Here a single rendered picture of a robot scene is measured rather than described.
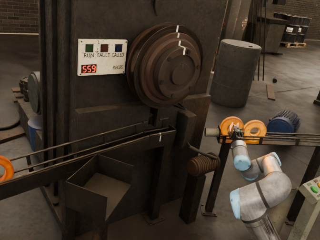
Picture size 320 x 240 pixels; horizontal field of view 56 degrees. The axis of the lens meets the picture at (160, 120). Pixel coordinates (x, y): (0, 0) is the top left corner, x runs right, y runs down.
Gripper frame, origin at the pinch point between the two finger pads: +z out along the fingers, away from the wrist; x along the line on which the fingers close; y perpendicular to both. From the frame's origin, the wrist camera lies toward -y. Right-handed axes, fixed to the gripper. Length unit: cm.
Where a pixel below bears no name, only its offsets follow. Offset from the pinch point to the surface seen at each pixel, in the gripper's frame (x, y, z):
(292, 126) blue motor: -104, -78, 102
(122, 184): 66, 4, -60
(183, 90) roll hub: 40, 34, -16
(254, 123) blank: -12.9, 4.4, -0.7
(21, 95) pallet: 201, -95, 115
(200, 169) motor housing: 19.0, -18.9, -25.2
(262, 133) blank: -20.3, -1.7, -2.6
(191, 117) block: 29.9, 7.2, -6.0
